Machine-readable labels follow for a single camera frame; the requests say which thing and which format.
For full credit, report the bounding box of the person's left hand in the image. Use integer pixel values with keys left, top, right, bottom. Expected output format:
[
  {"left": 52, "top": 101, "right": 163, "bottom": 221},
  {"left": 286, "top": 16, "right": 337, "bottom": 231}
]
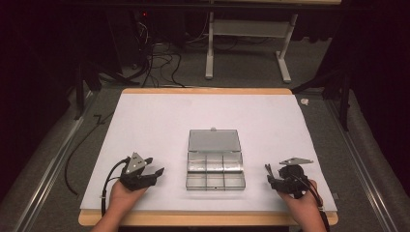
[{"left": 108, "top": 179, "right": 150, "bottom": 212}]

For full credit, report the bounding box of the black stand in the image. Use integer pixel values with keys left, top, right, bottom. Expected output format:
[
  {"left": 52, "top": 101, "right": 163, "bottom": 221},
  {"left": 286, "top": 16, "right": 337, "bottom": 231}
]
[
  {"left": 74, "top": 60, "right": 102, "bottom": 121},
  {"left": 290, "top": 68, "right": 352, "bottom": 132}
]

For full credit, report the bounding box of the wooden table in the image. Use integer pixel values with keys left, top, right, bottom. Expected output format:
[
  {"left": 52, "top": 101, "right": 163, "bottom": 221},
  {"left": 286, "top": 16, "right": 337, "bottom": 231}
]
[{"left": 77, "top": 87, "right": 339, "bottom": 227}]

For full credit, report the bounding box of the person's right hand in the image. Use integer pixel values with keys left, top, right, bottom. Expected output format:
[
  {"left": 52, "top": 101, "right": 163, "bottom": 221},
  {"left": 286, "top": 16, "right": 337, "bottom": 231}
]
[{"left": 278, "top": 179, "right": 321, "bottom": 221}]

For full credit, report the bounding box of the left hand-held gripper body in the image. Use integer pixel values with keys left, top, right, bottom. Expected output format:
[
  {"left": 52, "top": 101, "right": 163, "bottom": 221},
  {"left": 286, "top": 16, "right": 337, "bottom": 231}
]
[{"left": 119, "top": 152, "right": 160, "bottom": 191}]

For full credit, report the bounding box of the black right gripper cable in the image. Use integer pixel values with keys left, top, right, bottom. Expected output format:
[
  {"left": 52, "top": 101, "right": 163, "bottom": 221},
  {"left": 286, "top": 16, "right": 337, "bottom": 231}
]
[{"left": 289, "top": 173, "right": 332, "bottom": 232}]

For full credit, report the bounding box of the bundle of black cables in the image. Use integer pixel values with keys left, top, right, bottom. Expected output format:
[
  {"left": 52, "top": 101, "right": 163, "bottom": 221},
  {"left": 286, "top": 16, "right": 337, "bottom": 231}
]
[{"left": 131, "top": 18, "right": 187, "bottom": 89}]

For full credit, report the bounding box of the white metal desk frame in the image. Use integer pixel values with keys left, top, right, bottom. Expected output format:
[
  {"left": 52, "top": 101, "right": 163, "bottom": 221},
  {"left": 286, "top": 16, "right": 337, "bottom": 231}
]
[{"left": 204, "top": 0, "right": 342, "bottom": 84}]

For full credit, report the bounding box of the black floor cable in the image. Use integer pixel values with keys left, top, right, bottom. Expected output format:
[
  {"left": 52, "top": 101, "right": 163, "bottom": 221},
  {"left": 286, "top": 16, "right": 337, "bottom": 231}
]
[{"left": 64, "top": 110, "right": 116, "bottom": 196}]

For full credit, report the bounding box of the white table sheet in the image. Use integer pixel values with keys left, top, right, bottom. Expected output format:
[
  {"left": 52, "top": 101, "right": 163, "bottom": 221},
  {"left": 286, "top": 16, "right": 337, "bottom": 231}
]
[{"left": 79, "top": 93, "right": 338, "bottom": 213}]

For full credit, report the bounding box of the metal floor rail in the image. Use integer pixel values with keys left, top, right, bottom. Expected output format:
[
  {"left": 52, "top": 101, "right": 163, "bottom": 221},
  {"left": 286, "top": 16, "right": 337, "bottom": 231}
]
[
  {"left": 324, "top": 99, "right": 404, "bottom": 232},
  {"left": 12, "top": 92, "right": 99, "bottom": 232}
]

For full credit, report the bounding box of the clear plastic compartment box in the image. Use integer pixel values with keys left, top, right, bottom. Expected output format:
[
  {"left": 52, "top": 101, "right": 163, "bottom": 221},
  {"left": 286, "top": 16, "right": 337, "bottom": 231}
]
[{"left": 185, "top": 127, "right": 247, "bottom": 191}]

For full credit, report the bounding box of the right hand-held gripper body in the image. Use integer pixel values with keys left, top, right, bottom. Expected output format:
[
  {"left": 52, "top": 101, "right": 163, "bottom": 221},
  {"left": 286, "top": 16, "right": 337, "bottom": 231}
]
[{"left": 267, "top": 157, "right": 314, "bottom": 198}]

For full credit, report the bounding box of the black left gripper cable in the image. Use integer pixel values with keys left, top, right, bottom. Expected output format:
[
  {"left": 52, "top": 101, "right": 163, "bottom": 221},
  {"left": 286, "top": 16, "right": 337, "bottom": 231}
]
[{"left": 101, "top": 157, "right": 131, "bottom": 218}]

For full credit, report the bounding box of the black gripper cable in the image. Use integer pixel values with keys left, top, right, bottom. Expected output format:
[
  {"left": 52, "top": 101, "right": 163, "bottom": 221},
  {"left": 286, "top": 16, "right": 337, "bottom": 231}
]
[
  {"left": 101, "top": 157, "right": 131, "bottom": 218},
  {"left": 289, "top": 173, "right": 332, "bottom": 232}
]

